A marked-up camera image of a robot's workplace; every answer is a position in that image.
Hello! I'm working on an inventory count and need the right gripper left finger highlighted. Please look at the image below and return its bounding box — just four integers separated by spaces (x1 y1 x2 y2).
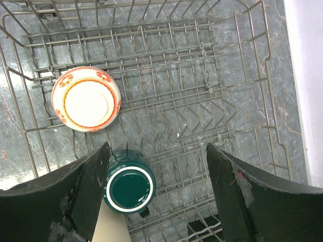
1 143 110 241

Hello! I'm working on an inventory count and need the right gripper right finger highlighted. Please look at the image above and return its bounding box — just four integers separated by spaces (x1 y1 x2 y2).
206 143 322 241

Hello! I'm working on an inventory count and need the beige cup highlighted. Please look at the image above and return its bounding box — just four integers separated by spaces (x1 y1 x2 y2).
92 200 131 242

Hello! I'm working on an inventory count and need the dark green mug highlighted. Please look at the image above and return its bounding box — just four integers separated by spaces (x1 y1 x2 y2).
102 149 156 218

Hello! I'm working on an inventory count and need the white red patterned bowl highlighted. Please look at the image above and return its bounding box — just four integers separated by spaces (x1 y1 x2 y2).
51 66 122 132

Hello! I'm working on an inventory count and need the wire dish rack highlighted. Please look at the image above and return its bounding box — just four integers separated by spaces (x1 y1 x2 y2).
1 1 307 241

